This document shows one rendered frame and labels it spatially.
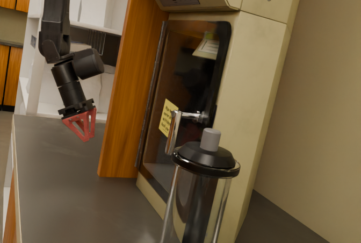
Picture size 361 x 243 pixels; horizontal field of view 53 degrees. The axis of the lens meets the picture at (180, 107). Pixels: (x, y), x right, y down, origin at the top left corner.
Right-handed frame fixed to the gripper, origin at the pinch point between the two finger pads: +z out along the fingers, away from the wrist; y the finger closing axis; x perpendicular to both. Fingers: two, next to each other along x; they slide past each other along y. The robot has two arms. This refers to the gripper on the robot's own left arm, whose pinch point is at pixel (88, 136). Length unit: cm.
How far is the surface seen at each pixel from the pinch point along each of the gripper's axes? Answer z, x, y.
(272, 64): -4, -48, -20
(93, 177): 11.2, 3.3, 1.6
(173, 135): 2.6, -25.3, -23.9
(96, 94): -10, 23, 90
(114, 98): -7.1, -9.4, 3.0
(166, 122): 1.6, -22.7, -9.9
